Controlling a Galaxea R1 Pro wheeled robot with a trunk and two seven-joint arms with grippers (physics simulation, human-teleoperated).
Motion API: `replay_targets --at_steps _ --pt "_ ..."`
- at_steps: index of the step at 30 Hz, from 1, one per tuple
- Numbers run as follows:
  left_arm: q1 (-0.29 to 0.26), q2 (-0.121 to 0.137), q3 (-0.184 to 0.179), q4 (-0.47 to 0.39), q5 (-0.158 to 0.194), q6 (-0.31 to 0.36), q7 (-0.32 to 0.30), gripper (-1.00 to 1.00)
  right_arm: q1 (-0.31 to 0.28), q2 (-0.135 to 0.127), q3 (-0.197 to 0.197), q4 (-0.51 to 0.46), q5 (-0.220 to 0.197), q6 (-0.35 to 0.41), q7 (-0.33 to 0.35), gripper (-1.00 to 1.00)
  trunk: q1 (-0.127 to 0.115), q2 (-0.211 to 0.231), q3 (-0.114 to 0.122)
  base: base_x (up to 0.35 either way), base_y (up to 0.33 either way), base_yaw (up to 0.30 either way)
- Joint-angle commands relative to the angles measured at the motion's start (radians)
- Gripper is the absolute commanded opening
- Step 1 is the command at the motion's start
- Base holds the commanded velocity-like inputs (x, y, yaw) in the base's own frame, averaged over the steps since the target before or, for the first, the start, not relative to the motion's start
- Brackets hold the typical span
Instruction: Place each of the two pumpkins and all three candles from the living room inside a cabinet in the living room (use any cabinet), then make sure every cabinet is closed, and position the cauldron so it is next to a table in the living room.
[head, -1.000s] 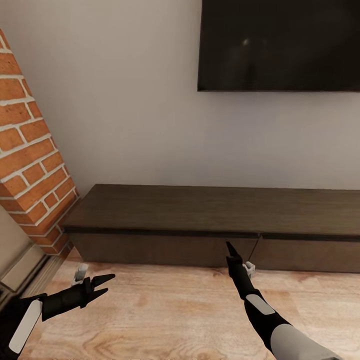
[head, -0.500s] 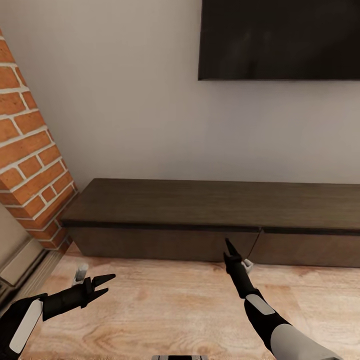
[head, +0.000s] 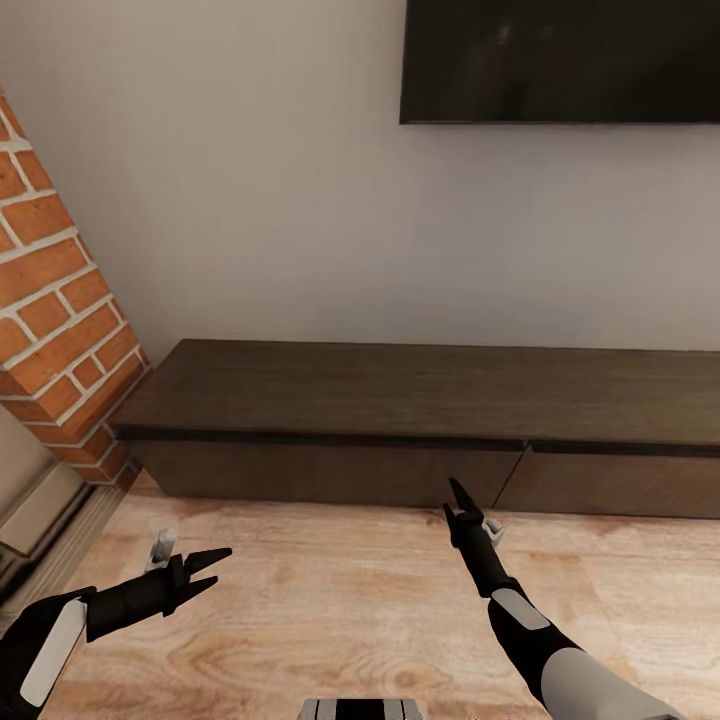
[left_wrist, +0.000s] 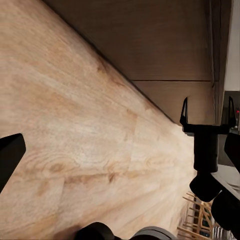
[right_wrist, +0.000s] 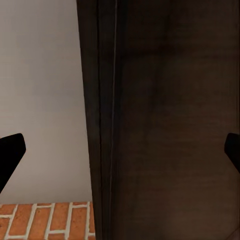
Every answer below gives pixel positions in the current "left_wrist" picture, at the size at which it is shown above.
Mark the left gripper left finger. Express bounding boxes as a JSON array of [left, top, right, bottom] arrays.
[[0, 133, 26, 193]]

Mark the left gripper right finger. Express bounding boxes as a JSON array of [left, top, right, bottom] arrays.
[[224, 132, 240, 173]]

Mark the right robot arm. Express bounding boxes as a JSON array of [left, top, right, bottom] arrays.
[[180, 96, 240, 240]]

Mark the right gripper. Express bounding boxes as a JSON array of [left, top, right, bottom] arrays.
[[180, 96, 237, 158]]

